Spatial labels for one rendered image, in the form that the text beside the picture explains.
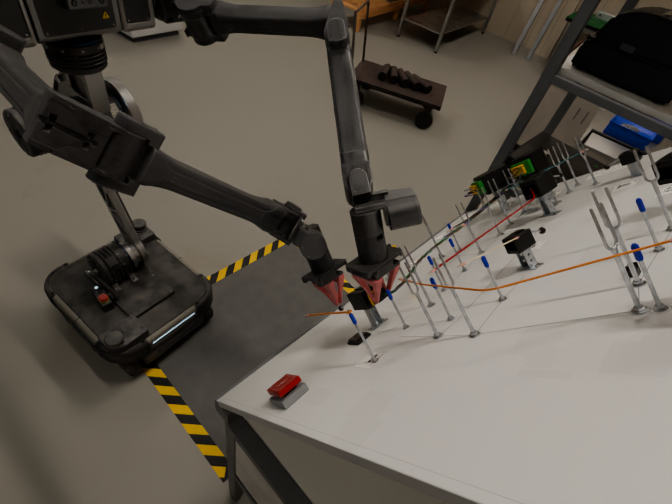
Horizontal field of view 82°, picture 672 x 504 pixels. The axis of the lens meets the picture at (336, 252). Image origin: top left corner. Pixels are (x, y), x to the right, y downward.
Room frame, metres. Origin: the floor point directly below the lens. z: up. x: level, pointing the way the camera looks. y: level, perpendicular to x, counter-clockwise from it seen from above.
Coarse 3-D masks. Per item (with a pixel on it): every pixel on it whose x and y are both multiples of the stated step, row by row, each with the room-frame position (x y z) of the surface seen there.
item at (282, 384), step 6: (282, 378) 0.33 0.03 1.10; (288, 378) 0.32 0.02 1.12; (294, 378) 0.32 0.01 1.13; (300, 378) 0.32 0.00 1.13; (276, 384) 0.31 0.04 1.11; (282, 384) 0.31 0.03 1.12; (288, 384) 0.30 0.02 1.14; (294, 384) 0.31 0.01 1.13; (270, 390) 0.30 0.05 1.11; (276, 390) 0.29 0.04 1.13; (282, 390) 0.29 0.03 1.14; (288, 390) 0.29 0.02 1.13; (276, 396) 0.29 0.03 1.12; (282, 396) 0.28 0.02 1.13
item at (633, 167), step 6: (630, 150) 0.98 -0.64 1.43; (636, 150) 0.96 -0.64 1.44; (618, 156) 0.97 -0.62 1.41; (624, 156) 0.96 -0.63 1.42; (630, 156) 0.96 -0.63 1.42; (642, 156) 0.97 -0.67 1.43; (612, 162) 0.98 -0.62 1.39; (624, 162) 0.96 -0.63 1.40; (630, 162) 0.95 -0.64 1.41; (636, 162) 0.95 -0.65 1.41; (606, 168) 0.98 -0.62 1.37; (630, 168) 0.95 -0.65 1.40; (636, 168) 0.95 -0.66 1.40; (636, 174) 0.94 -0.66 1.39
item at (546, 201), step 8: (536, 176) 0.91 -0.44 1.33; (544, 176) 0.91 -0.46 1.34; (552, 176) 0.92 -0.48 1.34; (560, 176) 0.97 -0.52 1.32; (520, 184) 0.91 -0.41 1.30; (528, 184) 0.89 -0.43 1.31; (536, 184) 0.88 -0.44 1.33; (544, 184) 0.89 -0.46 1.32; (552, 184) 0.91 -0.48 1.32; (528, 192) 0.90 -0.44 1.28; (536, 192) 0.89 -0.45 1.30; (544, 192) 0.88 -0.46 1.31; (544, 200) 0.90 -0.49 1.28; (544, 208) 0.89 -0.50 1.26; (552, 208) 0.88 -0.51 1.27; (544, 216) 0.87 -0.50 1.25
